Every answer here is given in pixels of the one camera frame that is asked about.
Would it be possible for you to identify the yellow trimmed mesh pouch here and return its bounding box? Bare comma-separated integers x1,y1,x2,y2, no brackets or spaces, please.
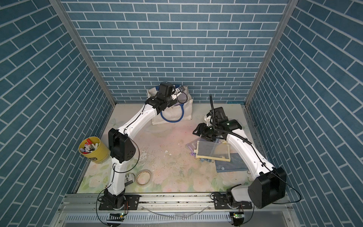
195,141,231,162

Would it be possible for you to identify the purple trimmed mesh pouch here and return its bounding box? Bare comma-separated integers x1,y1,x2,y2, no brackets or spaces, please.
186,138,221,158

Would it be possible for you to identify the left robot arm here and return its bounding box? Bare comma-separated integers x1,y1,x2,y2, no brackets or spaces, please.
104,82,185,199

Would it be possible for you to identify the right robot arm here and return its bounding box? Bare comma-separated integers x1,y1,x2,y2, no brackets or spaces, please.
193,107,286,209

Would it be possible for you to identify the white canvas tote bag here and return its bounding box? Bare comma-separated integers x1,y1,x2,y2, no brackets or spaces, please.
151,86,193,125

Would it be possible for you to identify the blue mesh pouch right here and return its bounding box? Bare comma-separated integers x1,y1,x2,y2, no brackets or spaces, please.
215,153,249,173

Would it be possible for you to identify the clear tape roll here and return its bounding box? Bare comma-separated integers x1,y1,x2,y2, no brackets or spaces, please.
135,170,152,187

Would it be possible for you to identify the yellow cup with markers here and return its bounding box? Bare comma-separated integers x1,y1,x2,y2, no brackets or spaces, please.
78,137,110,163

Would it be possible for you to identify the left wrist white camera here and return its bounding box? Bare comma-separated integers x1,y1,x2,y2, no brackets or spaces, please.
172,86,185,99

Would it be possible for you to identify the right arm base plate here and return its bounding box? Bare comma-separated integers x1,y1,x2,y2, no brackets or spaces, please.
209,192,252,210

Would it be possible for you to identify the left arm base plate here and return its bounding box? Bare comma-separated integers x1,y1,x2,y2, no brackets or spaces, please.
97,194,140,211

